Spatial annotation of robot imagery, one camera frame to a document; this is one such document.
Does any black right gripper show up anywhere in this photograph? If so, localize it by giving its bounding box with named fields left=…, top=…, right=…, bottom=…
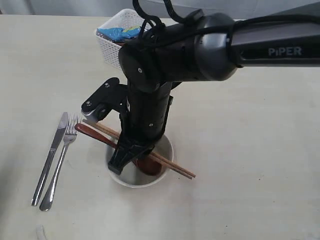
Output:
left=107, top=82, right=172, bottom=175

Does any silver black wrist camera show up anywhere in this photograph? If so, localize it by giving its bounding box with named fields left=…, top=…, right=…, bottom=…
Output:
left=81, top=77, right=128, bottom=123

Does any dark red wooden spoon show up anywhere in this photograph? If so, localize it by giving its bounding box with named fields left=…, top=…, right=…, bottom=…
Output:
left=75, top=123, right=162, bottom=176

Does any blue snack packet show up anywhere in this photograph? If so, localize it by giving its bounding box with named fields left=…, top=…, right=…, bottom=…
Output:
left=96, top=25, right=142, bottom=42

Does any grey floral ceramic bowl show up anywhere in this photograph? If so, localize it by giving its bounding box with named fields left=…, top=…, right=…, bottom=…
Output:
left=104, top=134, right=174, bottom=189

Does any white perforated plastic basket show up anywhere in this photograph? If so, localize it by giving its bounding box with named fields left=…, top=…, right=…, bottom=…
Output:
left=94, top=8, right=144, bottom=70

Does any silver table knife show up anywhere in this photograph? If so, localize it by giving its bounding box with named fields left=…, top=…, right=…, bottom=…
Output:
left=31, top=112, right=69, bottom=206

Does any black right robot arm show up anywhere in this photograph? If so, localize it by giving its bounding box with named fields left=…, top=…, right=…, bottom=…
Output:
left=108, top=12, right=320, bottom=174

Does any brown wooden chopstick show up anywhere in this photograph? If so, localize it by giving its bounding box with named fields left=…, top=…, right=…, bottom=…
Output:
left=93, top=123, right=196, bottom=179
left=82, top=118, right=196, bottom=180

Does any silver metal fork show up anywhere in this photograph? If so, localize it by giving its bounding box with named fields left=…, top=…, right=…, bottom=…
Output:
left=39, top=114, right=81, bottom=212

